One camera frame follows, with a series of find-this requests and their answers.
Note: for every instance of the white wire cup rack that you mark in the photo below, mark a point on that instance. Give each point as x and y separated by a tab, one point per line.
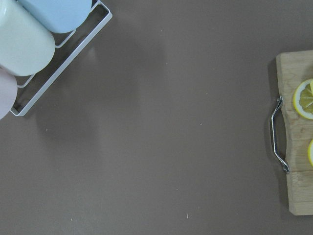
68	47

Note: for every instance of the pink cup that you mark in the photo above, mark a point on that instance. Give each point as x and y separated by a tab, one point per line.
8	92

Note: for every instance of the bamboo cutting board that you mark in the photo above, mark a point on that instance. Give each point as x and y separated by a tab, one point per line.
294	68

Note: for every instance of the white cup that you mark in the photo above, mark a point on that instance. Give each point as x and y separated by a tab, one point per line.
26	47

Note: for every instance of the lemon slice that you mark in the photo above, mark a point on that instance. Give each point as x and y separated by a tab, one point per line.
303	99
310	153

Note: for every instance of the light blue cup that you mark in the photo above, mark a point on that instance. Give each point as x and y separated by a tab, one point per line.
59	16

